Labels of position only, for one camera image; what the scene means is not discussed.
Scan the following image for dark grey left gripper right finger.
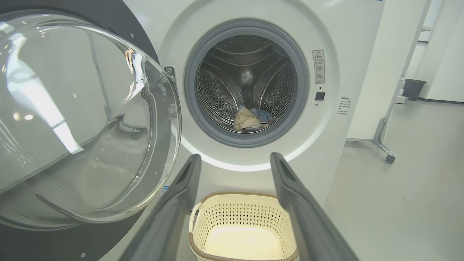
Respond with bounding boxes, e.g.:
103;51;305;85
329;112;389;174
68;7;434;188
270;152;359;261

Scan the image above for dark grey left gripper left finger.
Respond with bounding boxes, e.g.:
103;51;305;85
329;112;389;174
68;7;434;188
119;154;202;261

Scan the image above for blue patterned clothes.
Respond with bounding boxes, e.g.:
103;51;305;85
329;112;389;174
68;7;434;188
234;106;270;132

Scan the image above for black-rimmed glass washer door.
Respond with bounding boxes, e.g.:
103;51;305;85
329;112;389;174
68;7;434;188
0;0;182;261

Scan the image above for white Hisense washing machine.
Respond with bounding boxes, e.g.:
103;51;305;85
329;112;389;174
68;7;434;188
100;0;385;261

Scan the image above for cream perforated laundry basket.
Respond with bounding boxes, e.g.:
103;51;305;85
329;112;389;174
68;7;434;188
188;191;299;261

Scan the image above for grey warning sticker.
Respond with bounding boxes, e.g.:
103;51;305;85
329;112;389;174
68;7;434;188
312;50;326;84

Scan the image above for white wheeled partition stand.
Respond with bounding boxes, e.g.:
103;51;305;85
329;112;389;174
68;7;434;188
346;0;434;164

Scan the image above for black waste bin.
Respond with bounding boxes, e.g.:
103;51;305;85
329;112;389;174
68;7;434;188
402;79;427;101

